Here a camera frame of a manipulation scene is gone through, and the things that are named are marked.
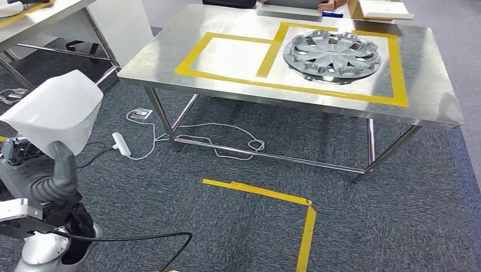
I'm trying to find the grey wheel hubcap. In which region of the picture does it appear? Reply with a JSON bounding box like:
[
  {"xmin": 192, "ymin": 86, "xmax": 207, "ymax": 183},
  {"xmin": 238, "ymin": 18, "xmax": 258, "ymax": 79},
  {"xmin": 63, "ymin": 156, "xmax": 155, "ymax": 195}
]
[{"xmin": 282, "ymin": 29, "xmax": 382, "ymax": 86}]

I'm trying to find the yellow tape strip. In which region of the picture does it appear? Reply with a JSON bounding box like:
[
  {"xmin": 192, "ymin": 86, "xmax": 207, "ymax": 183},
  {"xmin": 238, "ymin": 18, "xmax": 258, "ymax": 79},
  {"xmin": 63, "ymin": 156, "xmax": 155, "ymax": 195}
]
[{"xmin": 0, "ymin": 0, "xmax": 54, "ymax": 29}]

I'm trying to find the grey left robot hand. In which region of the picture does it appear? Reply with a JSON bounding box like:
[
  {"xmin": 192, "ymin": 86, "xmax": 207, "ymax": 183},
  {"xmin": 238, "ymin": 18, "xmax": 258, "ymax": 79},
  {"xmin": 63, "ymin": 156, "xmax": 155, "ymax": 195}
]
[{"xmin": 0, "ymin": 137, "xmax": 79, "ymax": 206}]

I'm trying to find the brown cardboard box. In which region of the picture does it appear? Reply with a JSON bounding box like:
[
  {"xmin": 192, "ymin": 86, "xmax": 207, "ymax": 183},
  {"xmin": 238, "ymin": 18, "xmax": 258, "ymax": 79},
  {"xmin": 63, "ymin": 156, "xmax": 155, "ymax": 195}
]
[{"xmin": 347, "ymin": 0, "xmax": 415, "ymax": 22}]

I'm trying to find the stainless steel workbench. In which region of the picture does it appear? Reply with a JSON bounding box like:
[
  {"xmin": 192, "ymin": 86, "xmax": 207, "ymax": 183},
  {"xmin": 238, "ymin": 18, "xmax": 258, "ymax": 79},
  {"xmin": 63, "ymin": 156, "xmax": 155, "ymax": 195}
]
[{"xmin": 117, "ymin": 3, "xmax": 466, "ymax": 185}]

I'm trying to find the black chair base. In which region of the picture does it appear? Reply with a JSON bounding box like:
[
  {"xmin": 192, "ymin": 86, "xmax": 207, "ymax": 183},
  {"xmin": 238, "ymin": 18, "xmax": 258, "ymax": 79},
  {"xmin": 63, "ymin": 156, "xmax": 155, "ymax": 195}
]
[{"xmin": 65, "ymin": 39, "xmax": 101, "ymax": 56}]

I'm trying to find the white plastic shell part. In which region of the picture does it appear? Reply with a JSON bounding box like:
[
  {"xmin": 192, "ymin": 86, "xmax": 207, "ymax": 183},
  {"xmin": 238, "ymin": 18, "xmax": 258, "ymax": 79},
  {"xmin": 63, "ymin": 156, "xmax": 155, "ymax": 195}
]
[
  {"xmin": 0, "ymin": 69, "xmax": 104, "ymax": 159},
  {"xmin": 0, "ymin": 0, "xmax": 26, "ymax": 19}
]

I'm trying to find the white power cable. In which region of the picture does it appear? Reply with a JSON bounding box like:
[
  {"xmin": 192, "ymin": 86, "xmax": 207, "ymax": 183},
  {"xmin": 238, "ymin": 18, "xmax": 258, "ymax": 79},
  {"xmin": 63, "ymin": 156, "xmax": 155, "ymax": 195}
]
[{"xmin": 125, "ymin": 109, "xmax": 266, "ymax": 162}]

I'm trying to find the white floor socket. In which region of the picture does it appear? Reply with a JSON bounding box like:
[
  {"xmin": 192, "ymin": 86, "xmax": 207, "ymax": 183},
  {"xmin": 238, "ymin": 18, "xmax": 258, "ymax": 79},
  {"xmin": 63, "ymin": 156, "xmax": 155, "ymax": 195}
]
[
  {"xmin": 0, "ymin": 87, "xmax": 30, "ymax": 106},
  {"xmin": 129, "ymin": 108, "xmax": 154, "ymax": 121}
]

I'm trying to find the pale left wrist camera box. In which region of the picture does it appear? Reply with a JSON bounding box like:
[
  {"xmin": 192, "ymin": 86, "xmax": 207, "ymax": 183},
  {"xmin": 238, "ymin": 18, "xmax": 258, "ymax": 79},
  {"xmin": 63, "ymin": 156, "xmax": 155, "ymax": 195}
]
[{"xmin": 0, "ymin": 198, "xmax": 58, "ymax": 241}]

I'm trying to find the black camera cable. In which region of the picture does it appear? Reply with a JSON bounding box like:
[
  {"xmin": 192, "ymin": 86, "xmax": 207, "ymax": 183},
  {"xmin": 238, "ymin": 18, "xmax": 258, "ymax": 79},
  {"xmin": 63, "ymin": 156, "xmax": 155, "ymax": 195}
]
[{"xmin": 35, "ymin": 228, "xmax": 194, "ymax": 272}]

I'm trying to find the black floor cable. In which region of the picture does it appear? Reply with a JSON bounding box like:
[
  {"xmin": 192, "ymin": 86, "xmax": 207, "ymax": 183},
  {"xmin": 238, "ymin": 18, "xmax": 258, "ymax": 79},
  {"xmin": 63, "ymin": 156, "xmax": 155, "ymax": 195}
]
[{"xmin": 74, "ymin": 141, "xmax": 116, "ymax": 169}]

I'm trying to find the grey laptop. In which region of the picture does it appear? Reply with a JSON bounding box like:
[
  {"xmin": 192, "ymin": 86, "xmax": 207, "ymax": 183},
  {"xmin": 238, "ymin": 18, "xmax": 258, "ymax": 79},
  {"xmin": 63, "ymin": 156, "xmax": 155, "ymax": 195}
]
[{"xmin": 256, "ymin": 0, "xmax": 324, "ymax": 18}]

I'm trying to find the white power strip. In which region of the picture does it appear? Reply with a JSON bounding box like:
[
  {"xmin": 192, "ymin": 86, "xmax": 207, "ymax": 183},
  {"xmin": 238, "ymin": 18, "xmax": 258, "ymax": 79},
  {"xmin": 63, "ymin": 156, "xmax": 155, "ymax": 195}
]
[{"xmin": 111, "ymin": 131, "xmax": 133, "ymax": 158}]

